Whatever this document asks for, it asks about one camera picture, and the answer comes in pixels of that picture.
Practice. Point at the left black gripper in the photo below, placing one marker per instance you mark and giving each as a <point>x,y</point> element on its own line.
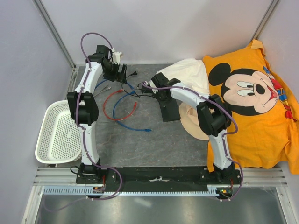
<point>117,76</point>

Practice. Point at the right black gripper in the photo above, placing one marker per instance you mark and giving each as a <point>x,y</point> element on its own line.
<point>163,103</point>

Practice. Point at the black network switch box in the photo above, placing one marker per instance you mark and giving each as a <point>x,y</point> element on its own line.
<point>169,110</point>

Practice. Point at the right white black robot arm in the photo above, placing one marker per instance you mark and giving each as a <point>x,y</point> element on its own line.
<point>212,116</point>

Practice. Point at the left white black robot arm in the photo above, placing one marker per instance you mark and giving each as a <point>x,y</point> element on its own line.
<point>85,112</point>

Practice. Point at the beige bucket hat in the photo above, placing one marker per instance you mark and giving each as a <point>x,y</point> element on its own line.
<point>189,121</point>

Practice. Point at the cream white cloth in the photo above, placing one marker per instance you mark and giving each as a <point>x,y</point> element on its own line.
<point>191,72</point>

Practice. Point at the white perforated plastic basket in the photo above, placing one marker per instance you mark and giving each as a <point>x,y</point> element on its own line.
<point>59,140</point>

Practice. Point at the orange Mickey Mouse cloth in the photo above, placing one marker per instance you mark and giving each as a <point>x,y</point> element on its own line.
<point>266,112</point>

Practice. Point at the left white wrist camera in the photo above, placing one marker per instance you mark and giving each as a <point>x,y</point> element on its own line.
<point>116,57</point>

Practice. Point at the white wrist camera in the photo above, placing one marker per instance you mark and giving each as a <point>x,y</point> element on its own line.
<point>116,57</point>
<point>149,85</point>

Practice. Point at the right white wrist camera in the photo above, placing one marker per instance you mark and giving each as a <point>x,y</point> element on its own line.
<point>149,85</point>

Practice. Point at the black power adapter with cord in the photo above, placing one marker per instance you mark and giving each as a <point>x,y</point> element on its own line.
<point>137,91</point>

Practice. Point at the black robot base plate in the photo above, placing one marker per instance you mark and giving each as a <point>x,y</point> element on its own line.
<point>158,175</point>

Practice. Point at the grey slotted cable duct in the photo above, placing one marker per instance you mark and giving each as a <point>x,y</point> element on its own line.
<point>93,191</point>

